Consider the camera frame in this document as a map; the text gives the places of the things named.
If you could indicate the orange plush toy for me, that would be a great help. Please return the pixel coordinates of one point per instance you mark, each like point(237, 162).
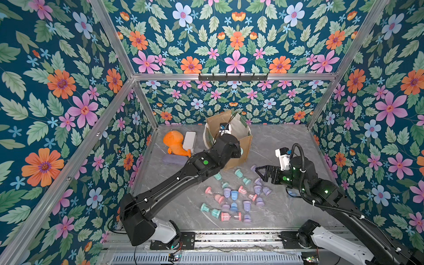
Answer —
point(174, 141)

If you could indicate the pink hourglass front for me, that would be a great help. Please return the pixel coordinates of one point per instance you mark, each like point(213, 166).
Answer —
point(231, 216)

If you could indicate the purple hourglass right pair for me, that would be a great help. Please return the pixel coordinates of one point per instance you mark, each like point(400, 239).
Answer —
point(262, 190)

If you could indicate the teal hourglass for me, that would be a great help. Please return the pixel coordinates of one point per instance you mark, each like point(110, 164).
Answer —
point(218, 177)
point(241, 176)
point(213, 211)

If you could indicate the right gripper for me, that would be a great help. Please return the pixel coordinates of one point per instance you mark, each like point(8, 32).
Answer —
point(275, 172)

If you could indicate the purple hourglass front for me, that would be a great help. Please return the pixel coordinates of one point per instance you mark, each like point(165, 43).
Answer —
point(247, 209)

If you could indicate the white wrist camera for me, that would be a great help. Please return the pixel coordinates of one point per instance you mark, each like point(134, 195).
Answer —
point(225, 128)
point(283, 155)

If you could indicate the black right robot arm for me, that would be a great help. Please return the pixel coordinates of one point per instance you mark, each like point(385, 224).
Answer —
point(375, 247)

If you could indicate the white rectangular box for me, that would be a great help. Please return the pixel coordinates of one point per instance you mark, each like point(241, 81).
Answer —
point(189, 141)

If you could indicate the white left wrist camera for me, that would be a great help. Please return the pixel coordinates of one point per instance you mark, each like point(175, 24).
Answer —
point(225, 128)

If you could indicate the blue hourglass centre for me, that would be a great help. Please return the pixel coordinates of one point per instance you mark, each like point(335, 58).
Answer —
point(234, 198)

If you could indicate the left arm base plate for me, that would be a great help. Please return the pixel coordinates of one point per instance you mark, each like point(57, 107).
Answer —
point(182, 241)

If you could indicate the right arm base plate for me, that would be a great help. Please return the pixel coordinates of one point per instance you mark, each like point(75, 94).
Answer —
point(302, 237)

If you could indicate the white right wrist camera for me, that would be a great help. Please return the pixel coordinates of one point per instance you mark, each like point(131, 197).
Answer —
point(283, 155)

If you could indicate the pink hourglass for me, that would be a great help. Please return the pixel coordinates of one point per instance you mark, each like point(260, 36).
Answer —
point(219, 198)
point(231, 216)
point(249, 195)

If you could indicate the black hook rail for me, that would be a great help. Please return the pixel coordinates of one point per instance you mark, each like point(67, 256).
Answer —
point(232, 77)

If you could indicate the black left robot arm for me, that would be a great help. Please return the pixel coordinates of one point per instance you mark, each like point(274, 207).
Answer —
point(137, 212)

